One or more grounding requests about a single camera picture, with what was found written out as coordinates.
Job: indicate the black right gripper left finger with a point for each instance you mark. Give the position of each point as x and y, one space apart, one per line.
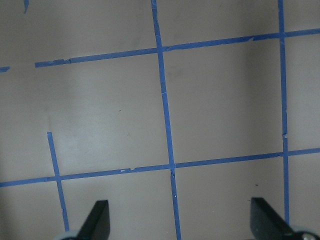
97 224

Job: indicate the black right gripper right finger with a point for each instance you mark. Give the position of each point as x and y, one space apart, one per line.
266 223

